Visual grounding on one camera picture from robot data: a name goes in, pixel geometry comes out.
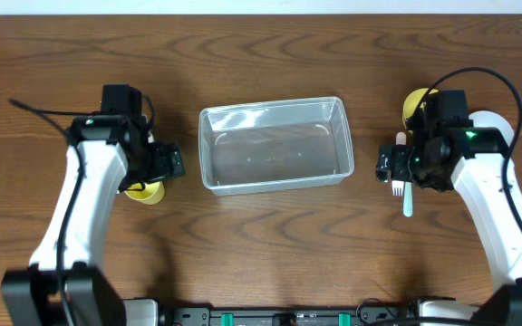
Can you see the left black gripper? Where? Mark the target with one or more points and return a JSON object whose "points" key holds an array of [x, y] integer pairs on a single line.
{"points": [[164, 167]]}

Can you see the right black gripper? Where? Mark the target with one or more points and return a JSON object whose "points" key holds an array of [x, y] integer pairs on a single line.
{"points": [[401, 170]]}

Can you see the yellow plastic cup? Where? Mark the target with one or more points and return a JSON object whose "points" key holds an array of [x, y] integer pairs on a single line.
{"points": [[147, 194]]}

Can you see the yellow plastic bowl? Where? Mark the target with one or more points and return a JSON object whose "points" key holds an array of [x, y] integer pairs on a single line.
{"points": [[411, 103]]}

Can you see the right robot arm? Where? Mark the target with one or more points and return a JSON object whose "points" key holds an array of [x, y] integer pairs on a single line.
{"points": [[472, 162]]}

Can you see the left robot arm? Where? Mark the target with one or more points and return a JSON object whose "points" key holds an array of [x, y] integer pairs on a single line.
{"points": [[63, 283]]}

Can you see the clear plastic container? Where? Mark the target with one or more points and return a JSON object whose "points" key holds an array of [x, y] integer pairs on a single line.
{"points": [[274, 145]]}

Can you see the pink plastic fork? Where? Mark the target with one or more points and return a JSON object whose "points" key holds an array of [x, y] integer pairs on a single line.
{"points": [[398, 186]]}

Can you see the green plastic spoon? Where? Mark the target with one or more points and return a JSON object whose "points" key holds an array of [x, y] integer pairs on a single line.
{"points": [[407, 208]]}

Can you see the grey plastic bowl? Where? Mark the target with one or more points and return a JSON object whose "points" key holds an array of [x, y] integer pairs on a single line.
{"points": [[486, 118]]}

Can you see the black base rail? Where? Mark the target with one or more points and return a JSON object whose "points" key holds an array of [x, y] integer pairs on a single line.
{"points": [[370, 312]]}

